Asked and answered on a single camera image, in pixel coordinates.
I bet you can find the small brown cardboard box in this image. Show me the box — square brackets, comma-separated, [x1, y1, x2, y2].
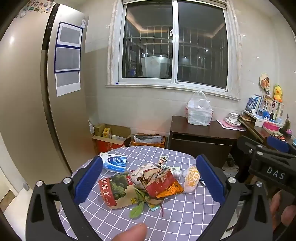
[94, 124, 106, 137]

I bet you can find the grey plastic bag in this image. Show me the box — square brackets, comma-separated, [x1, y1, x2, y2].
[134, 135, 163, 143]

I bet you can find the row of fridge magnets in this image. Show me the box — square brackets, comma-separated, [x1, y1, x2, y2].
[18, 2, 55, 18]

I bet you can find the cartoon wall decoration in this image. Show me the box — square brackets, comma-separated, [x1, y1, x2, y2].
[258, 73, 271, 91]

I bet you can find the dark wooden cabinet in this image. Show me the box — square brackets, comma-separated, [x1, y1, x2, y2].
[168, 115, 246, 163]

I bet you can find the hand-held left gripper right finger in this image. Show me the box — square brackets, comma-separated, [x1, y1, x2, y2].
[196, 154, 274, 241]

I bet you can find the sliding glass window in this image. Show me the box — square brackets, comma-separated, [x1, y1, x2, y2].
[106, 0, 241, 102]

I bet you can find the yellow and white wrapper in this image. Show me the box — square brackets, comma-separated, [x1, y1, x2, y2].
[182, 165, 201, 193]

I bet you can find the row of books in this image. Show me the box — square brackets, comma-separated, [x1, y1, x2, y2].
[245, 94, 284, 116]

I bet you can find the pink box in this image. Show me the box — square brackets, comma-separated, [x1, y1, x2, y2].
[262, 121, 280, 131]

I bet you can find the crumpled white paper wrapper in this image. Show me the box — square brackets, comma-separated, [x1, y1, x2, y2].
[131, 163, 162, 186]

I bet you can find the grey checked tablecloth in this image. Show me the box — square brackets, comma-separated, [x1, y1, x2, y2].
[57, 146, 234, 241]

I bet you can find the beige refrigerator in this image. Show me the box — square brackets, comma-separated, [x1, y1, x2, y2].
[0, 2, 97, 204]

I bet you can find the person's left hand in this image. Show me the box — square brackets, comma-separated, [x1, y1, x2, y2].
[110, 223, 147, 241]

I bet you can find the pink place mat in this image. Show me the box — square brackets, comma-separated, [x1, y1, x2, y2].
[216, 119, 247, 132]

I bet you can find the blue and white medicine box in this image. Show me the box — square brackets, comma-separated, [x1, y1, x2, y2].
[100, 152, 128, 173]

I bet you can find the green leaf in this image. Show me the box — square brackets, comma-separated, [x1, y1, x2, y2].
[129, 187, 151, 219]

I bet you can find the plain white paper sheet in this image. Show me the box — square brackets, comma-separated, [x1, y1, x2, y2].
[55, 71, 81, 97]

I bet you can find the person's right hand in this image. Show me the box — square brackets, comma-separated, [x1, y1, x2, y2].
[270, 191, 296, 232]

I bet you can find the yellow duck toy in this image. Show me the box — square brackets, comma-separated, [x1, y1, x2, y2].
[273, 84, 284, 103]

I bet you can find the orange box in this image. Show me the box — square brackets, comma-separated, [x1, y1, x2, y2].
[129, 133, 167, 149]

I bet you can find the red snack packet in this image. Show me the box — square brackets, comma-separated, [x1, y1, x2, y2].
[142, 167, 184, 198]

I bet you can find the wooden desk with shelf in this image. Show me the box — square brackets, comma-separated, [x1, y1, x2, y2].
[238, 109, 296, 145]

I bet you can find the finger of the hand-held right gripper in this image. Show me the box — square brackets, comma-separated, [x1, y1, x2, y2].
[264, 136, 290, 154]
[236, 136, 266, 163]

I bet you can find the printed brown paper bag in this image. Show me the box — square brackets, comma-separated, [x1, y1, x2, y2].
[98, 173, 145, 210]

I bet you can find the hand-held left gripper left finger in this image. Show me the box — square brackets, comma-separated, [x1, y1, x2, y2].
[24, 156, 104, 241]

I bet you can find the blue framed paper sheet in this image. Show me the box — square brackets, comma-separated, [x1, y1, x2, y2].
[54, 46, 81, 73]

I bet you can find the red cardboard box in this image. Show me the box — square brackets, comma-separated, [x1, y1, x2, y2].
[92, 124, 131, 155]

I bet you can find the white framed paper sheet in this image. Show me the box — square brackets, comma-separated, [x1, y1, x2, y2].
[57, 22, 83, 48]

